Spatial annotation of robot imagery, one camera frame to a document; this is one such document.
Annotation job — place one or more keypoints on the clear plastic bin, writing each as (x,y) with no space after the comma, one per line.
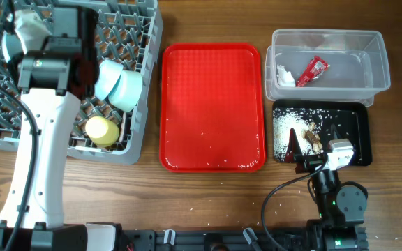
(358,64)

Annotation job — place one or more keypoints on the black waste tray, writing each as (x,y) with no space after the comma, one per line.
(354,125)

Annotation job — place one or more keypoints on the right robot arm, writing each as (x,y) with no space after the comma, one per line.
(341,206)

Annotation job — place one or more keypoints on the white plastic fork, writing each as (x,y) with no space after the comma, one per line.
(122,128)

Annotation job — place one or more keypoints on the white napkin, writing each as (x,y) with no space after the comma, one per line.
(284,77)

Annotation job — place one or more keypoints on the large light blue plate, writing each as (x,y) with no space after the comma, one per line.
(11,46)

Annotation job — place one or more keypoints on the food scraps and rice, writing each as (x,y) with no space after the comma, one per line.
(312,128)

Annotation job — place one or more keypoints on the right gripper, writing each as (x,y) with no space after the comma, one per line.
(294,155)

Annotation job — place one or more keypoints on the red sauce packet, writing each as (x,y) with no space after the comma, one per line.
(314,69)

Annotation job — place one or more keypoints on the light blue saucer bowl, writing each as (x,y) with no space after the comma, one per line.
(109,73)

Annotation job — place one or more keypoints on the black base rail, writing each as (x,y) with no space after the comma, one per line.
(113,237)

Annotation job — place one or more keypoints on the green bowl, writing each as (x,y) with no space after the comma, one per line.
(127,91)

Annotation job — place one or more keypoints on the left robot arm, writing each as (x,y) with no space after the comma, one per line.
(53,79)

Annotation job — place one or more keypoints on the yellow plastic cup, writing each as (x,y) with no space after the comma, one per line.
(101,131)

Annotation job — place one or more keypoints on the red plastic tray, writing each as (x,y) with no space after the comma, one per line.
(212,114)

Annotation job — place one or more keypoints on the grey dishwasher rack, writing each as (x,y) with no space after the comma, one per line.
(129,33)

